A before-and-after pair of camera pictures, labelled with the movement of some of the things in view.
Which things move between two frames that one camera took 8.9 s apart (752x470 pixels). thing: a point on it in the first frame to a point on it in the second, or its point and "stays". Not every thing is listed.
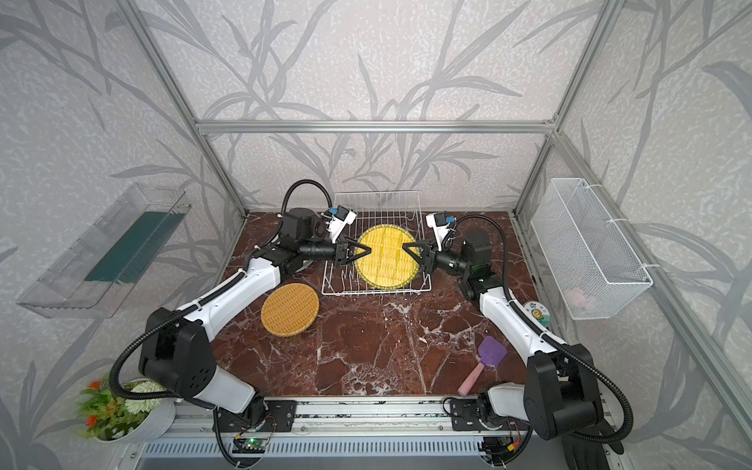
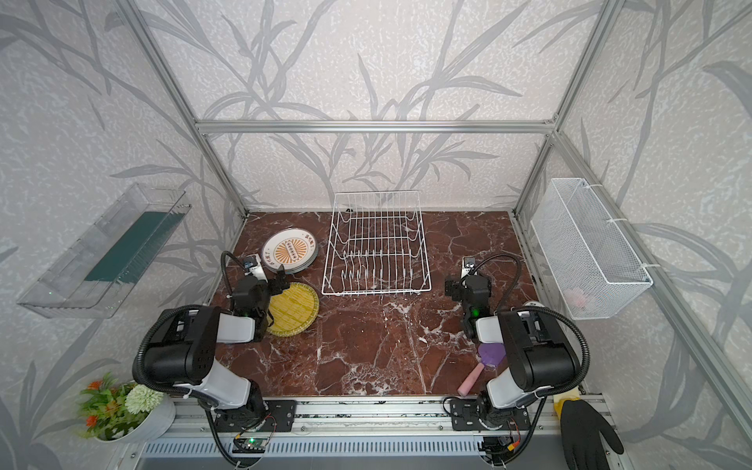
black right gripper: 431,256 to 456,287
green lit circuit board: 252,446 stays
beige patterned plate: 289,309 stays
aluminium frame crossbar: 375,127 stays
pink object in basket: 576,296 stays
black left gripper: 341,251 to 275,288
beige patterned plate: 390,265 to 294,310
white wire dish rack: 399,208 stays
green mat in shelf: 134,253 stays
